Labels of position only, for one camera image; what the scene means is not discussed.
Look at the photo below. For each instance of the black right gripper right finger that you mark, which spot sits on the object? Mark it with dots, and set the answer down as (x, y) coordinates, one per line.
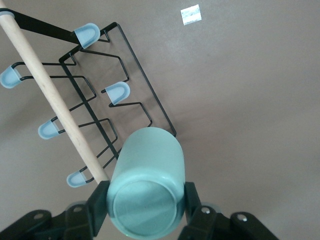
(192, 200)

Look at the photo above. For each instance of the brown table cover mat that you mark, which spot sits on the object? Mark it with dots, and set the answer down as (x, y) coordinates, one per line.
(250, 125)

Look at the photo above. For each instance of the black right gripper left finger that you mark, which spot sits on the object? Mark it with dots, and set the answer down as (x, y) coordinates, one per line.
(97, 207)

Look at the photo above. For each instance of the mint green plastic cup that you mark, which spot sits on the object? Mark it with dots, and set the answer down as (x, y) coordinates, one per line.
(145, 175)

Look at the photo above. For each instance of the small square tape patch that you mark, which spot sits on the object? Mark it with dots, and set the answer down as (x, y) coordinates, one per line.
(191, 14)

